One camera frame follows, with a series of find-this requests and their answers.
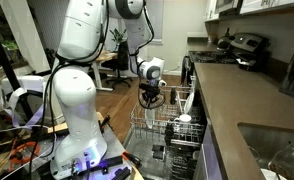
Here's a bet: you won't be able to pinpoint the open dishwasher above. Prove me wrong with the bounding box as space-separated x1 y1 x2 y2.
122 74 221 180

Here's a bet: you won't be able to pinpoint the steel kitchen sink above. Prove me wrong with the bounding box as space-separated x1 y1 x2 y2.
237 121 294 180

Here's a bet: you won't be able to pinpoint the black tool with orange handle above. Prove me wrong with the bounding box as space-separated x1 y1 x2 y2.
121 151 143 168

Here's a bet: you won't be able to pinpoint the window with blinds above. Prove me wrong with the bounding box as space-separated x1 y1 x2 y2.
143 0 165 46

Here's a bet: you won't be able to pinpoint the white dish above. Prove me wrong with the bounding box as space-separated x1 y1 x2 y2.
260 168 281 180

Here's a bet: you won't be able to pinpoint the black cup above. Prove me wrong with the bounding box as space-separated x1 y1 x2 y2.
169 87 177 106

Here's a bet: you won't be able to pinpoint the wooden desk with white legs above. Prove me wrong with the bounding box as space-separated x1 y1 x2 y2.
91 51 119 93

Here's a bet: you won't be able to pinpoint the black metal pole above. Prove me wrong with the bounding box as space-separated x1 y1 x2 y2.
0 19 35 121

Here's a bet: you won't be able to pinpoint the green potted plant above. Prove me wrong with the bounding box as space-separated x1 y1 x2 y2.
1 39 20 63
109 27 128 46

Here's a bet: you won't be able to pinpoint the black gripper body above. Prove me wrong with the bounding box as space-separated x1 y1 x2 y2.
139 83 167 101

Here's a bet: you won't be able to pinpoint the glass pitcher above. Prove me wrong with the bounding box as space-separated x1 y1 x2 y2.
268 141 294 180

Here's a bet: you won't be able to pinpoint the orange cable coil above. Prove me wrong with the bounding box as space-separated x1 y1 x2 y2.
7 141 41 166

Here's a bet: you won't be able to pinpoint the black office chair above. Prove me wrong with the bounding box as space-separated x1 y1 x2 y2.
101 39 135 89

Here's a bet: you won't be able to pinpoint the microwave oven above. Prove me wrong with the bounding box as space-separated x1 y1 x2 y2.
215 0 243 14

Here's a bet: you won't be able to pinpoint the white plastic box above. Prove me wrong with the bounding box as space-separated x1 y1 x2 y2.
0 74 45 98

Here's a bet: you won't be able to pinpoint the white mug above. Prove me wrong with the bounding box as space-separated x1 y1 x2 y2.
174 113 193 125

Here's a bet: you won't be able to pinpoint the white wall cabinets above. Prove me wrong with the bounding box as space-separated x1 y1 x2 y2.
204 0 294 23

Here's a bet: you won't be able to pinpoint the dark kettle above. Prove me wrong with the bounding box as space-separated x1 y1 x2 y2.
216 27 235 51

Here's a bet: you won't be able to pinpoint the wire dishwasher rack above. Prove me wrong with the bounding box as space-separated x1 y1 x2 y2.
129 84 206 145

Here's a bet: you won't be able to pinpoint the metal robot mounting table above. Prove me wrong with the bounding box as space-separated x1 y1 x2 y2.
36 113 145 180

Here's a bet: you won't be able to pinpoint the white strap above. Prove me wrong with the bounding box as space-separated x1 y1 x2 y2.
0 84 49 130

